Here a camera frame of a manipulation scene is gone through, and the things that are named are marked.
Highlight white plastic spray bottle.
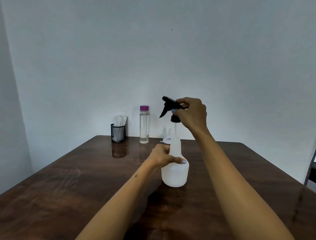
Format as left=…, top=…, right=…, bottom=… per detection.
left=161, top=137, right=190, bottom=188

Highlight person's right hand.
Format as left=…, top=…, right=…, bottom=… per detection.
left=172, top=97, right=209, bottom=133

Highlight person's right forearm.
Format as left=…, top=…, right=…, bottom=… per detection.
left=191, top=127, right=296, bottom=240

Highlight small white funnel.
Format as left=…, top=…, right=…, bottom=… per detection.
left=160, top=128, right=173, bottom=144

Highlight clear bottle with purple cap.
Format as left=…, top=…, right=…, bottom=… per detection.
left=139, top=105, right=149, bottom=144

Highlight white paper packets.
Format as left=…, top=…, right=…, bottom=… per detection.
left=114, top=115, right=128, bottom=127

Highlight person's left forearm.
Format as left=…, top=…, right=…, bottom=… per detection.
left=75, top=158, right=160, bottom=240

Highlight person's left hand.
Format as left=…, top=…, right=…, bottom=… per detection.
left=147, top=144, right=187, bottom=169

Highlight black mesh pen holder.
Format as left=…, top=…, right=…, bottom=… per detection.
left=110, top=124, right=126, bottom=143

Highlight dark metal frame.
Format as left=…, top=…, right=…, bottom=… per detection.
left=303, top=145, right=316, bottom=186

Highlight black spray trigger head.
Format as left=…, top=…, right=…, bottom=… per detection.
left=159, top=96, right=186, bottom=138

